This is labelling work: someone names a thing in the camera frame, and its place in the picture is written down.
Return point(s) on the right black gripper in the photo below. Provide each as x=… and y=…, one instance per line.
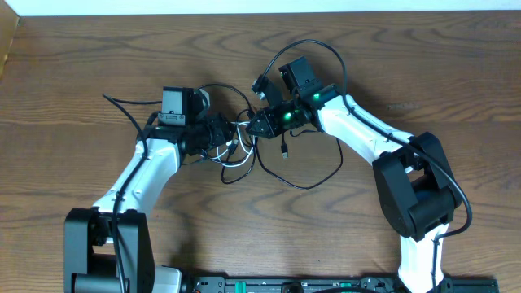
x=269, y=129

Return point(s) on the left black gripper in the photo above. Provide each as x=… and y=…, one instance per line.
x=221, y=131

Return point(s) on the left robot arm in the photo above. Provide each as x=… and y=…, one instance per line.
x=107, y=247

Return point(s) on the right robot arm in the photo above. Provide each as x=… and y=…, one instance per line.
x=412, y=174

